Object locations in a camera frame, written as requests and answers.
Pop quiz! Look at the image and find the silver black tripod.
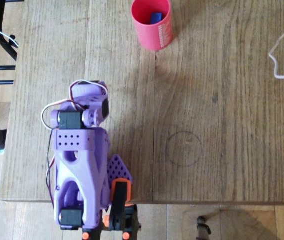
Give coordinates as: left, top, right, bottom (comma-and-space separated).
196, 215, 213, 237

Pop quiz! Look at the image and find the orange black table clamp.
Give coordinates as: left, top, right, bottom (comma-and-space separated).
81, 178, 143, 240

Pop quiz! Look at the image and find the blue toy brick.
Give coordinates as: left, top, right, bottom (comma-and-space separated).
148, 11, 163, 26

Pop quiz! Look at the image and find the red cup with white print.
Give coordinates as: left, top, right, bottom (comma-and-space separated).
130, 0, 175, 52

